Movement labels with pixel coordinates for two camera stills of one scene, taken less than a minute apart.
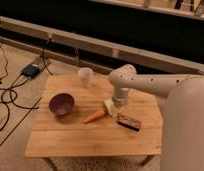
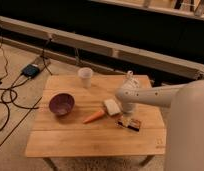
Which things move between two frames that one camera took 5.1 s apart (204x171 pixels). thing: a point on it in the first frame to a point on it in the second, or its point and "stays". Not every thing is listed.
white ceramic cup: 85,75 stays
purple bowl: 61,103 stays
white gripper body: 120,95 to 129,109
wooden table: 73,121 stays
